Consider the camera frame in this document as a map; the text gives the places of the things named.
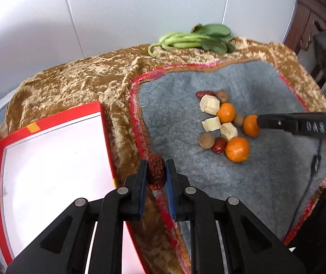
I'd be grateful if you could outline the small orange mandarin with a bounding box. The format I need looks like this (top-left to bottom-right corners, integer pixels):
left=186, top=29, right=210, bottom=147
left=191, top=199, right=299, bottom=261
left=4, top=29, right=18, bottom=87
left=242, top=115, right=261, bottom=137

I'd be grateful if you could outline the brown longan fruit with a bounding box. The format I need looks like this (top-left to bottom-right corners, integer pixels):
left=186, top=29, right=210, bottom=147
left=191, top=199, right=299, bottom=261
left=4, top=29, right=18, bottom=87
left=232, top=113, right=245, bottom=127
left=216, top=90, right=230, bottom=103
left=198, top=132, right=215, bottom=149

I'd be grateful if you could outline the large orange mandarin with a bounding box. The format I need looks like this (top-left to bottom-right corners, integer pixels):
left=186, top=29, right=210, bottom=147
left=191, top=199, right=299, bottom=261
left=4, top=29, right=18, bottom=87
left=225, top=137, right=250, bottom=163

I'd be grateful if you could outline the pale sugarcane chunk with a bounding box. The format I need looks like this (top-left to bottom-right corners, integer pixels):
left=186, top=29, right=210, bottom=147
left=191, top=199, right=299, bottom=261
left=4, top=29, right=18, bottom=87
left=199, top=95, right=220, bottom=116
left=220, top=122, right=238, bottom=141
left=201, top=116, right=221, bottom=132

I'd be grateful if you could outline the dark red jujube date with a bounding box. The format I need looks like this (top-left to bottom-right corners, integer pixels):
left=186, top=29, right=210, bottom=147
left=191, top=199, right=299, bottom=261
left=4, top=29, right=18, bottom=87
left=147, top=153, right=167, bottom=190

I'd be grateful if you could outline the dark wooden furniture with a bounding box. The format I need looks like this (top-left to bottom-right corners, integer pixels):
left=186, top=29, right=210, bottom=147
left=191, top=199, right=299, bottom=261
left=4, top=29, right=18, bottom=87
left=284, top=0, right=326, bottom=54

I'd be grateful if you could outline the grey felt mat red trim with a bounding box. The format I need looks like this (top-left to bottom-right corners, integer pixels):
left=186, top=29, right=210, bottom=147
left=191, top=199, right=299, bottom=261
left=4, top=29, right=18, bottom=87
left=131, top=61, right=326, bottom=273

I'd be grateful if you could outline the red white shallow box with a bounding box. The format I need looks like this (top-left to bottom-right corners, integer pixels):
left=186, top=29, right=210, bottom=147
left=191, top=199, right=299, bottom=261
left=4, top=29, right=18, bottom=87
left=0, top=102, right=136, bottom=265

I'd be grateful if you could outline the green leafy vegetable bunch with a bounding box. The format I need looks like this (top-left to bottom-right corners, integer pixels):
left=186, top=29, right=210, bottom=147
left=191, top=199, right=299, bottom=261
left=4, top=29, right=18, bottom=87
left=147, top=24, right=236, bottom=58

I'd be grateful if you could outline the golden brown velvet cloth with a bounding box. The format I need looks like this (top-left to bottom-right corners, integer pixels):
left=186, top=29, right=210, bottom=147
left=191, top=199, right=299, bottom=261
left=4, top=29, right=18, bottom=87
left=0, top=37, right=326, bottom=274

